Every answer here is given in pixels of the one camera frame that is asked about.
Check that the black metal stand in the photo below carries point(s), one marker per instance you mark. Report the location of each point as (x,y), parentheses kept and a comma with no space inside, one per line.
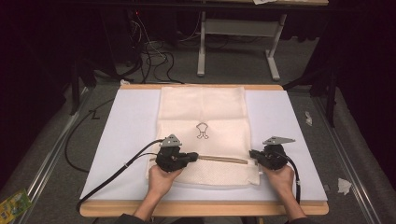
(330,93)
(75,90)

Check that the white paper sheet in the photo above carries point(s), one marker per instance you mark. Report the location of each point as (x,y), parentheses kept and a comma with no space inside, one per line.
(264,1)

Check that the white metal desk frame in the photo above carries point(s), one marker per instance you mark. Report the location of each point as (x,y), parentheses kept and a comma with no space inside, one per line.
(239,27)

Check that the person's left dark sleeve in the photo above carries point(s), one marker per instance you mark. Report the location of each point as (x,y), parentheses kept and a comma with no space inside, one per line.
(127,219)

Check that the white scrap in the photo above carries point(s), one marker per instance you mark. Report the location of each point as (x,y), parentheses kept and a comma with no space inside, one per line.
(124,82)

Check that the white table mat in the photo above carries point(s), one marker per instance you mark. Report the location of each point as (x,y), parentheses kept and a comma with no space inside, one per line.
(130,124)

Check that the person's right hand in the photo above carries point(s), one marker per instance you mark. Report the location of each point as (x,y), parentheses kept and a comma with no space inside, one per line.
(281,180)

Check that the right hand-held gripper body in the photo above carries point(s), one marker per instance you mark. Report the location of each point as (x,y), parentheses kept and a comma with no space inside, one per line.
(274,157)

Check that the person's left hand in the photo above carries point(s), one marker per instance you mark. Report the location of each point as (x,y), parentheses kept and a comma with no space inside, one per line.
(162,182)

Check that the green printed packet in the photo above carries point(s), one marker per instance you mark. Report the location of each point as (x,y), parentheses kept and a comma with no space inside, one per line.
(13,207)

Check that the large crumpled white paper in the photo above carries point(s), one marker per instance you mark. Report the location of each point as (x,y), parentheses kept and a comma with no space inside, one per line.
(344,186)

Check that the person's right dark sleeve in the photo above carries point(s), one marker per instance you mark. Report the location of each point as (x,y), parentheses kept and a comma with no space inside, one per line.
(301,221)

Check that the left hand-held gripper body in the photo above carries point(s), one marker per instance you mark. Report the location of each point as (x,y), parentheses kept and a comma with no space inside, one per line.
(169,158)

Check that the metal floor rail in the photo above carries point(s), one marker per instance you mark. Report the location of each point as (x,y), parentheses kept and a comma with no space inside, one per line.
(49,160)
(348,161)

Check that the person's dark sleeve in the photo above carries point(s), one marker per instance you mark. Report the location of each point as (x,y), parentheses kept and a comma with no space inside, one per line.
(301,221)
(127,219)

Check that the small crumpled white paper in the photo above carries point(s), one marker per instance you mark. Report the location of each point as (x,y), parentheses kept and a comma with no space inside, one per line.
(308,118)

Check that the wooden table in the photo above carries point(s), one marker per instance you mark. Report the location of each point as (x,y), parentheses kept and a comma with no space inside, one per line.
(199,209)

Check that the cream mesh laundry bag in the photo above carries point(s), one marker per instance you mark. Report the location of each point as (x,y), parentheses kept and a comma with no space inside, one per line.
(202,105)

